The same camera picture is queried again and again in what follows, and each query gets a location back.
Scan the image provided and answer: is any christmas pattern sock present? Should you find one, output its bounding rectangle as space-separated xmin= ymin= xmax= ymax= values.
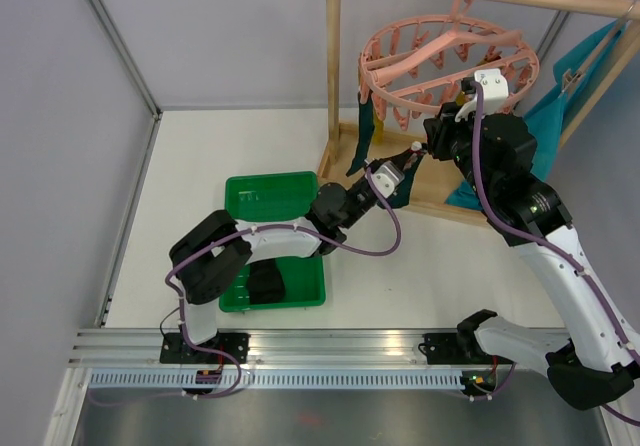
xmin=346 ymin=96 xmax=375 ymax=176

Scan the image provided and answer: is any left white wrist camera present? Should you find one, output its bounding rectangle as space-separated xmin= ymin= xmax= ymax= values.
xmin=370 ymin=161 xmax=404 ymax=199

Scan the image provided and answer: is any green plastic tray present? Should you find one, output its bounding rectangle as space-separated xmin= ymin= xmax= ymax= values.
xmin=219 ymin=171 xmax=326 ymax=313

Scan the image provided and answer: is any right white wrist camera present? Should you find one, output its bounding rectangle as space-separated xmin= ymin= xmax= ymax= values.
xmin=454 ymin=68 xmax=509 ymax=123

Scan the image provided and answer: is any black sock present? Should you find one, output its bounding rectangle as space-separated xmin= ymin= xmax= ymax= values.
xmin=245 ymin=259 xmax=286 ymax=305

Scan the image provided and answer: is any metal clip hanger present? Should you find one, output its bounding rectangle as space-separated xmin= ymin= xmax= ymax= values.
xmin=562 ymin=0 xmax=638 ymax=95

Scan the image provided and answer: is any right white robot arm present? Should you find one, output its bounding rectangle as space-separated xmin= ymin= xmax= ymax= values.
xmin=423 ymin=102 xmax=639 ymax=410

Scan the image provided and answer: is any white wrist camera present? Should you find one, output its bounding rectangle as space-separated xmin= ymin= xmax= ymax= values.
xmin=454 ymin=68 xmax=509 ymax=123
xmin=370 ymin=161 xmax=404 ymax=199

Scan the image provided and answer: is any wooden clothes rack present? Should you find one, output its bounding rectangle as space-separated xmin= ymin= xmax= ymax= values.
xmin=317 ymin=0 xmax=639 ymax=225

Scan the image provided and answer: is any slotted cable duct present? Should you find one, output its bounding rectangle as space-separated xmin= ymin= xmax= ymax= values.
xmin=90 ymin=368 xmax=463 ymax=391

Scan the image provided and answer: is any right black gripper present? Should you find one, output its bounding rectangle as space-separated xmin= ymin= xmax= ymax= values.
xmin=426 ymin=99 xmax=495 ymax=200

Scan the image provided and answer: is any dark teal sock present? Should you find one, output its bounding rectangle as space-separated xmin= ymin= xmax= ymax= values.
xmin=390 ymin=141 xmax=425 ymax=209

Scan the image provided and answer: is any teal cloth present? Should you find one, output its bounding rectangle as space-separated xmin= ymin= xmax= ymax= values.
xmin=444 ymin=19 xmax=626 ymax=212

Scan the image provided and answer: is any aluminium mounting rail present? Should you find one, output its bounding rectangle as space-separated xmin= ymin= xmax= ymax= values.
xmin=68 ymin=329 xmax=576 ymax=367

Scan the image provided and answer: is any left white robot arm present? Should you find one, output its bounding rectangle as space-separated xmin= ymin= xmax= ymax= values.
xmin=165 ymin=141 xmax=425 ymax=363

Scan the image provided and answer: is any yellow sock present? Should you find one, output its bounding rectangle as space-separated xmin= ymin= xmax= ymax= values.
xmin=371 ymin=93 xmax=387 ymax=145
xmin=454 ymin=89 xmax=475 ymax=107

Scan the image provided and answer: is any pink round clip hanger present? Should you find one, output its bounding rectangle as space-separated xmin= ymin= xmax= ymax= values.
xmin=358 ymin=0 xmax=540 ymax=130

